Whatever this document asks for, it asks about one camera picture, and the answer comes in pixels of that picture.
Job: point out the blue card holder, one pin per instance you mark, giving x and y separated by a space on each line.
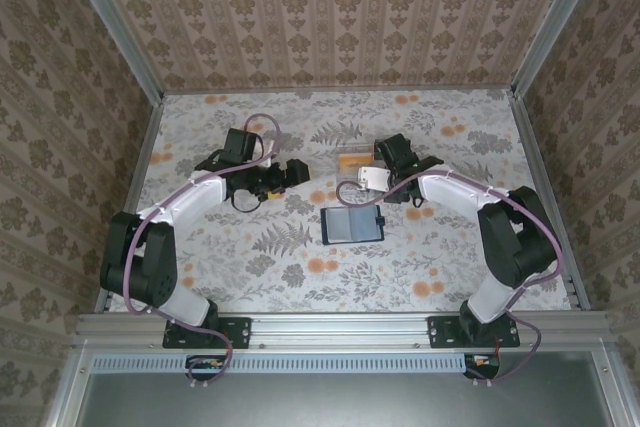
350 227

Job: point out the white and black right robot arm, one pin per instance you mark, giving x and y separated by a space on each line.
460 187

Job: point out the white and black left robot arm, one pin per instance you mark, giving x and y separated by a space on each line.
190 194

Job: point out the clear acrylic organizer box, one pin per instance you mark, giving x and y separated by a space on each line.
352 173

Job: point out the floral patterned table cover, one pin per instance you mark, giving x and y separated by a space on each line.
350 287

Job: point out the black connector board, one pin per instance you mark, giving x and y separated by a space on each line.
482 362
205 363

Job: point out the grey metal panel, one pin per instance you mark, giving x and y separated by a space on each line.
340 402

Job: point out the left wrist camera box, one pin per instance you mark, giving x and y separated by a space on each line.
267 152

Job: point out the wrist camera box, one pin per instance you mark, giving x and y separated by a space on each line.
374 178
267 152

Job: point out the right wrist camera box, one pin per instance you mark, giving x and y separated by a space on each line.
374 178

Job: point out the aluminium side rail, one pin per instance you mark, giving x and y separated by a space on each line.
142 162
532 147

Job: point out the aluminium front rail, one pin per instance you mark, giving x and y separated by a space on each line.
340 329

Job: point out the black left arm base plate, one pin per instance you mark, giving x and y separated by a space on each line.
235 332

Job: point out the aluminium frame post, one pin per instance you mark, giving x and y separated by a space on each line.
552 22
114 22

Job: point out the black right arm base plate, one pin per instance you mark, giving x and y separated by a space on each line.
442 332

